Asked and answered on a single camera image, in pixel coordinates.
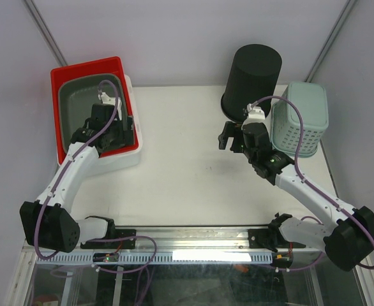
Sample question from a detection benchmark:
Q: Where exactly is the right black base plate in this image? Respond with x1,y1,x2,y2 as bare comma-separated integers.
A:
248,228,306,252

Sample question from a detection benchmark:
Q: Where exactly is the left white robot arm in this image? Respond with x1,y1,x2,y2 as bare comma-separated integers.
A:
20,102,139,253

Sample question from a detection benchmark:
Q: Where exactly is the teal perforated plastic basket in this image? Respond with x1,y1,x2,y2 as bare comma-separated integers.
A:
271,82,329,158

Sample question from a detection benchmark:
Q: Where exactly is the white slotted cable duct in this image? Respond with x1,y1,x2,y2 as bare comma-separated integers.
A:
37,249,273,265

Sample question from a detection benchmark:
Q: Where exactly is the grey plastic tray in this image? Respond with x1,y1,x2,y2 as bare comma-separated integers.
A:
59,73,133,152

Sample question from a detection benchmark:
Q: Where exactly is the red plastic tray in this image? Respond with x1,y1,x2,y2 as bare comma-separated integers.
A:
50,56,143,159

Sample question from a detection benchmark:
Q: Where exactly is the aluminium mounting rail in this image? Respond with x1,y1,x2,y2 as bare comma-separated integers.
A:
22,224,325,254

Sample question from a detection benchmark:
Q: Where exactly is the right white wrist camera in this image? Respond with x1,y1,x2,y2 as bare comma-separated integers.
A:
243,104,266,125

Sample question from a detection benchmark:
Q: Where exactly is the left aluminium frame post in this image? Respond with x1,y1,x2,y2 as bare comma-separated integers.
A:
22,0,68,67

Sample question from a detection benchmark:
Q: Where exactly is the aluminium frame post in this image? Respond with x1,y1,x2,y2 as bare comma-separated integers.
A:
22,0,68,67
304,0,359,83

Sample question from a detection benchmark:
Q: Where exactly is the right aluminium frame post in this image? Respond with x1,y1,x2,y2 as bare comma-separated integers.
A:
304,0,359,83

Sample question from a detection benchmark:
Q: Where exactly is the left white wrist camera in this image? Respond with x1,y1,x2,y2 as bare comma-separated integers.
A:
98,91,123,120

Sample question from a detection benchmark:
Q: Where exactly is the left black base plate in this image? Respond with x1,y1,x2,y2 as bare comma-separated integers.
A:
80,228,137,250

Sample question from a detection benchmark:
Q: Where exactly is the white plastic bin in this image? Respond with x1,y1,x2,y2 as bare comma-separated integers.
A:
56,73,145,168

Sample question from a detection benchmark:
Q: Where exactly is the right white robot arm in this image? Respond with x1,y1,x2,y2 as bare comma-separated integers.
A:
218,121,374,272

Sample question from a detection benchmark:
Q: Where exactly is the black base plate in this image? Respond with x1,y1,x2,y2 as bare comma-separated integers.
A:
80,228,137,250
248,228,306,252

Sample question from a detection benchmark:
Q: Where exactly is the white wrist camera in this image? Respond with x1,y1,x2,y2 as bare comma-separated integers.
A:
98,91,123,120
243,104,266,125

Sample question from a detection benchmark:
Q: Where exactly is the large black plastic bucket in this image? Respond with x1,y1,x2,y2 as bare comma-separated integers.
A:
221,44,282,123

